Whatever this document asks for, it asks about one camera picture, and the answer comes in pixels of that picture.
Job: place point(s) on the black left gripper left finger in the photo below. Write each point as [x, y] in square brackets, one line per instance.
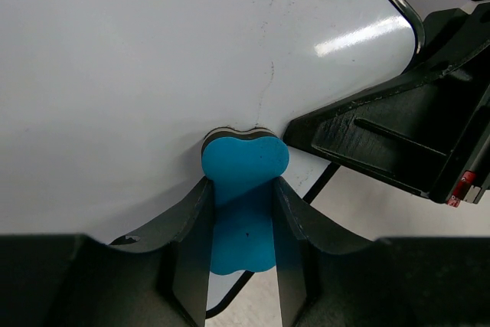
[156, 275]

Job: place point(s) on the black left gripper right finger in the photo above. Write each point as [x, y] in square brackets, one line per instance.
[329, 276]

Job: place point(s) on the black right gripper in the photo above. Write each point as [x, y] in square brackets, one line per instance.
[425, 132]

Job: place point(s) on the blue foam whiteboard eraser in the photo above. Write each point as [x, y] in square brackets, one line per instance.
[242, 166]

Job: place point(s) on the small black-framed whiteboard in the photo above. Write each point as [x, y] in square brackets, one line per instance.
[105, 103]

